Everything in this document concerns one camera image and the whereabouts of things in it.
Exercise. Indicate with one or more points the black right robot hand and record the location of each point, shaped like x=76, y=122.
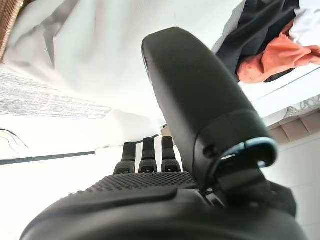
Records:
x=195, y=100

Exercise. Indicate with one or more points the orange garment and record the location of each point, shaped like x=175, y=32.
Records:
x=282, y=57

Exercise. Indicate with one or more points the black garment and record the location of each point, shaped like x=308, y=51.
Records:
x=260, y=27

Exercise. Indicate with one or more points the beige covered bed mattress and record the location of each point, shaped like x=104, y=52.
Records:
x=105, y=50

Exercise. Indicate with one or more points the woven wicker basket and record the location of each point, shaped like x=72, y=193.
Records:
x=7, y=22

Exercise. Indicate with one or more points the white duvet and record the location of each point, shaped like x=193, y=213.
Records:
x=280, y=90

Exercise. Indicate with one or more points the patterned grey pillow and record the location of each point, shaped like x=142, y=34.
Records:
x=306, y=106

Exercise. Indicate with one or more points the dark window frame strip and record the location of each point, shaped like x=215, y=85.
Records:
x=50, y=157

